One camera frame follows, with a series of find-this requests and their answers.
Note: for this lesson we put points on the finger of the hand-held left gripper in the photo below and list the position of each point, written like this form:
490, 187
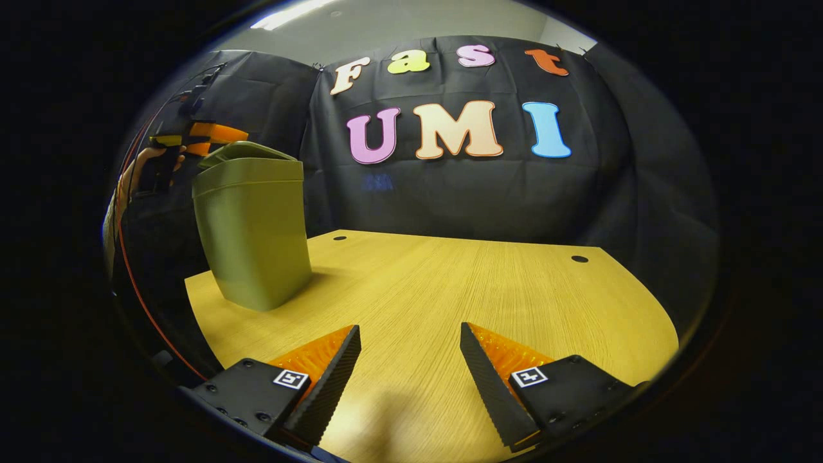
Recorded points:
222, 132
198, 149

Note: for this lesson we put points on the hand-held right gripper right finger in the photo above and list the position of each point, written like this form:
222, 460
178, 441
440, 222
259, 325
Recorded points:
492, 392

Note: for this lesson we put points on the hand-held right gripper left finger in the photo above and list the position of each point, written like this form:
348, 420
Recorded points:
325, 392

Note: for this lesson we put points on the green desktop garbage bin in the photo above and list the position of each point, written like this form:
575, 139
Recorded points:
254, 238

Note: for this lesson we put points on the wooden desktop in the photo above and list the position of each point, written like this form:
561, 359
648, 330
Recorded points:
450, 302

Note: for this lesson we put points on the ceiling light panel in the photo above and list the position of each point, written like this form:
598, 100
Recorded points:
289, 13

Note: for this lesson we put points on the black backdrop cloth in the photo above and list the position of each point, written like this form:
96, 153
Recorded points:
450, 199

